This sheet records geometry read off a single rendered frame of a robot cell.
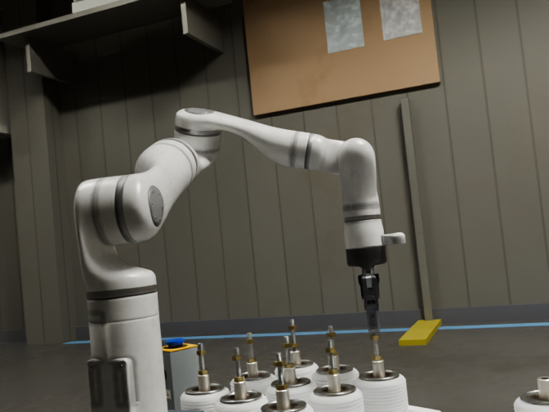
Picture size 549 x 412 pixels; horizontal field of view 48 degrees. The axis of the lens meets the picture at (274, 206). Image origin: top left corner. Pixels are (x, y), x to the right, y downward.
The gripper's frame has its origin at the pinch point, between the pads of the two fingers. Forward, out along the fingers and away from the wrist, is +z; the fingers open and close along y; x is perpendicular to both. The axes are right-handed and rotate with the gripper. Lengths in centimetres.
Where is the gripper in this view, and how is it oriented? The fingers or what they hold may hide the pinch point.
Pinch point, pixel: (373, 322)
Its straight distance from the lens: 120.5
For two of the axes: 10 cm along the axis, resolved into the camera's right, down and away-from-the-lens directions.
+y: -1.4, -0.4, -9.9
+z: 1.0, 9.9, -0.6
